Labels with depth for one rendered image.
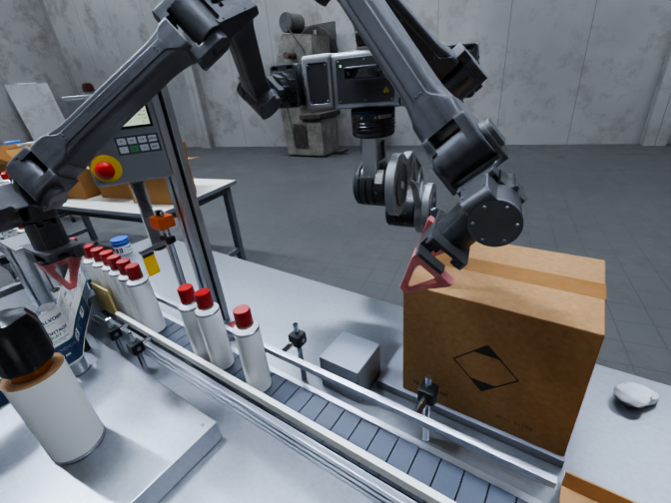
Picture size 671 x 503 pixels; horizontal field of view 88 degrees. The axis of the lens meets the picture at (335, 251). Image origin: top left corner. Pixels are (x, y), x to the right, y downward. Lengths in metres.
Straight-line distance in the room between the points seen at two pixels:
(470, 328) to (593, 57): 7.30
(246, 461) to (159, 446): 0.16
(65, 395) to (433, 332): 0.65
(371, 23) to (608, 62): 7.35
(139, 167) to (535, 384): 0.91
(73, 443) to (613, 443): 0.97
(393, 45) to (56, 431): 0.82
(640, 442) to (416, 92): 0.73
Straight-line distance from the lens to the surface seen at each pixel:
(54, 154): 0.75
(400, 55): 0.53
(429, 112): 0.49
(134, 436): 0.85
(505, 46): 7.69
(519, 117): 7.75
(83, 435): 0.85
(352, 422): 0.73
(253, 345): 0.72
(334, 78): 1.13
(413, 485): 0.63
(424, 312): 0.67
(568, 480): 0.77
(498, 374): 0.70
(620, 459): 0.87
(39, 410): 0.79
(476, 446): 0.63
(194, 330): 0.86
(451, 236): 0.51
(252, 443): 0.81
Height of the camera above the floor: 1.47
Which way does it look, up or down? 27 degrees down
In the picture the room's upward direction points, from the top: 5 degrees counter-clockwise
